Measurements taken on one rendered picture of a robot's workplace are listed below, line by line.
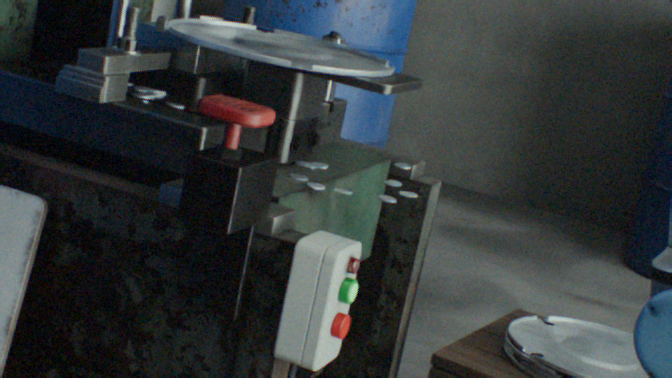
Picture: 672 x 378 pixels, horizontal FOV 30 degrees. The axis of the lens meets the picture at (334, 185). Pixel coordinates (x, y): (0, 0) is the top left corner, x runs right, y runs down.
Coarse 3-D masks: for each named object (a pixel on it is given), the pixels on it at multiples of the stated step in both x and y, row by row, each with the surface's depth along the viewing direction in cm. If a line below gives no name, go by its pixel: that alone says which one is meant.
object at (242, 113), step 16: (208, 96) 126; (224, 96) 129; (208, 112) 124; (224, 112) 124; (240, 112) 123; (256, 112) 124; (272, 112) 127; (224, 128) 127; (240, 128) 127; (224, 144) 127
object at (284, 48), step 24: (168, 24) 158; (192, 24) 165; (216, 24) 170; (240, 24) 172; (216, 48) 147; (240, 48) 152; (264, 48) 154; (288, 48) 156; (312, 48) 161; (336, 48) 171; (336, 72) 148; (360, 72) 150; (384, 72) 154
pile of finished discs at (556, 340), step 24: (528, 336) 200; (552, 336) 202; (576, 336) 203; (600, 336) 208; (624, 336) 211; (528, 360) 191; (552, 360) 191; (576, 360) 193; (600, 360) 194; (624, 360) 196
